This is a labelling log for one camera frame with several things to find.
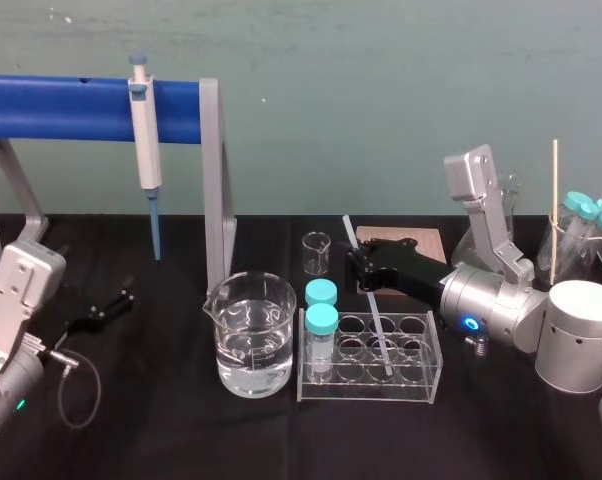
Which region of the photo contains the clear glass conical flask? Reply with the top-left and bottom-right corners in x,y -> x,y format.
452,172 -> 523,267

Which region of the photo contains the thin wooden stick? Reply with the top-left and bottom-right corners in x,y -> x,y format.
549,139 -> 559,286

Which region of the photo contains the teal capped sample tube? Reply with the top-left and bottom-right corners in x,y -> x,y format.
304,279 -> 339,309
304,302 -> 340,384

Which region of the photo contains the brown wooden board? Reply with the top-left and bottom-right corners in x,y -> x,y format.
352,225 -> 445,302

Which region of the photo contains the glass beaker holding tubes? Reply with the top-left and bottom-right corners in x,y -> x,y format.
537,209 -> 602,292

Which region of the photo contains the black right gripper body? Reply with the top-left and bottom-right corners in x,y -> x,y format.
374,245 -> 451,308

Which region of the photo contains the black table cloth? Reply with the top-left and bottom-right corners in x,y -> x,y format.
0,213 -> 602,480

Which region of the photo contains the right gripper cable silver plug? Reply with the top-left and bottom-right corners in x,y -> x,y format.
463,333 -> 488,358

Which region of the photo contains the clear glass stirring rod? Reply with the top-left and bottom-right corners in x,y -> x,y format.
341,214 -> 397,378

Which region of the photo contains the clear acrylic tube rack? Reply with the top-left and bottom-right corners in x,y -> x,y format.
296,306 -> 442,404

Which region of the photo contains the blue and grey pipette stand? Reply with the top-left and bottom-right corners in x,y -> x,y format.
0,74 -> 239,301

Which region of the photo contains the white pipette with blue tip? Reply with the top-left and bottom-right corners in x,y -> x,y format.
127,52 -> 164,262

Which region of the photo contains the large glass beaker with water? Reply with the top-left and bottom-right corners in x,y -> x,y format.
201,270 -> 299,399

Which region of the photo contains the small empty glass beaker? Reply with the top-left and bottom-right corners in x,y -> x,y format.
301,230 -> 333,276

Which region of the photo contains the dark left gripper cable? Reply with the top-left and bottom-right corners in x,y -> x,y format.
36,348 -> 103,429

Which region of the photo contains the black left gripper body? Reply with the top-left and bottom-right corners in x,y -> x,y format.
54,282 -> 96,347

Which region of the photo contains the large teal capped tube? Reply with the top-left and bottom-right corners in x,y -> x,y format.
560,191 -> 599,251

